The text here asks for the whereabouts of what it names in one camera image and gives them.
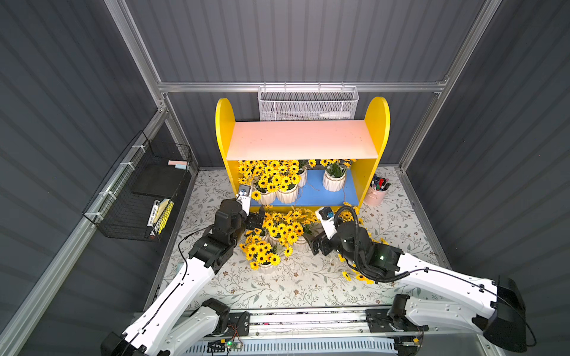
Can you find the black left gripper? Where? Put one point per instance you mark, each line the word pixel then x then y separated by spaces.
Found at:
pixel 255 218

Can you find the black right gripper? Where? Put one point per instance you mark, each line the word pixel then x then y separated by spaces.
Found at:
pixel 318 242

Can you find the shelf pot two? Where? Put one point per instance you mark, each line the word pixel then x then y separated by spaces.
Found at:
pixel 283 179
pixel 261 254

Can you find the shelf pot four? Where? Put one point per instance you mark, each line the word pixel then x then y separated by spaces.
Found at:
pixel 274 225
pixel 335 172

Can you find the shelf pot one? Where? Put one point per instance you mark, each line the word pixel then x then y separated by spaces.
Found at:
pixel 356 273
pixel 259 177

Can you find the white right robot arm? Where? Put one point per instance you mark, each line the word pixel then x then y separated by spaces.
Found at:
pixel 494 309

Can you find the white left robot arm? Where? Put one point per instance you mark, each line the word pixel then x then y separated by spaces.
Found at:
pixel 159 330

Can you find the yellow wooden shelf unit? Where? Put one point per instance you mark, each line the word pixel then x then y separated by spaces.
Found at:
pixel 363 141

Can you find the pink pen cup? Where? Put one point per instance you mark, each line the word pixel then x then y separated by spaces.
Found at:
pixel 377 191

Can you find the yellow marker in basket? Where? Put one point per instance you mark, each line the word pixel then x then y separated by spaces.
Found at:
pixel 163 214

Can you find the pink sticky notes in basket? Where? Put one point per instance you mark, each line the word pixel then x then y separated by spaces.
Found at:
pixel 182 165

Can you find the white marker in basket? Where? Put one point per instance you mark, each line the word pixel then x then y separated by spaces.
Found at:
pixel 154 213

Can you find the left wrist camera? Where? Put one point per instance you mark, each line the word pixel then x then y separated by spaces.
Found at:
pixel 244 197

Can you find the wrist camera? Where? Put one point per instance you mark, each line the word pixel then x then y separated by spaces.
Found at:
pixel 326 217
pixel 244 197

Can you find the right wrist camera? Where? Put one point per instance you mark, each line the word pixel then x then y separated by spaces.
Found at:
pixel 326 217

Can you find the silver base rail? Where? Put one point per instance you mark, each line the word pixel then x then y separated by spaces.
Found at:
pixel 329 321

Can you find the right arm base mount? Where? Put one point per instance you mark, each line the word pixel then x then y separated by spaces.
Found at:
pixel 380 320

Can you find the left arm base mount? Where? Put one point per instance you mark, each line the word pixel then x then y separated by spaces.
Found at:
pixel 237 325

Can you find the black wire wall basket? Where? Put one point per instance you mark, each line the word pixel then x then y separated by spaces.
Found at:
pixel 121 207

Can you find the white wire wall basket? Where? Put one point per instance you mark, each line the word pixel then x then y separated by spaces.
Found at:
pixel 305 103

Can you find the white tube in wire basket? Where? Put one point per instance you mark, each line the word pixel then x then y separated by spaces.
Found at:
pixel 335 115

